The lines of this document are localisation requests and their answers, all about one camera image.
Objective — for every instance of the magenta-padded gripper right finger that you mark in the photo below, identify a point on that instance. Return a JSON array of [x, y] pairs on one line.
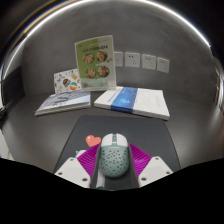
[[153, 171]]

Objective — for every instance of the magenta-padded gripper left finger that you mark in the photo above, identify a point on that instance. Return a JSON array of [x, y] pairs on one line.
[[74, 171]]

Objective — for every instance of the green and white perforated mouse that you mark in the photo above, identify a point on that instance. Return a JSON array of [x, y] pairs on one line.
[[114, 156]]

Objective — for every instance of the dark grey heart-print mouse pad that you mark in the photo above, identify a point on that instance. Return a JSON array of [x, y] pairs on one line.
[[140, 131]]

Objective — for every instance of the thick white blue-banded book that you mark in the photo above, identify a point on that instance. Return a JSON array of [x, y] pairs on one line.
[[140, 101]]

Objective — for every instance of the white card with colourful stickers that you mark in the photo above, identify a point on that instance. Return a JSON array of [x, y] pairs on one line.
[[65, 81]]

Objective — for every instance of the white ceiling light strip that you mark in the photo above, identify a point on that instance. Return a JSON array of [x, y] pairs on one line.
[[50, 15]]

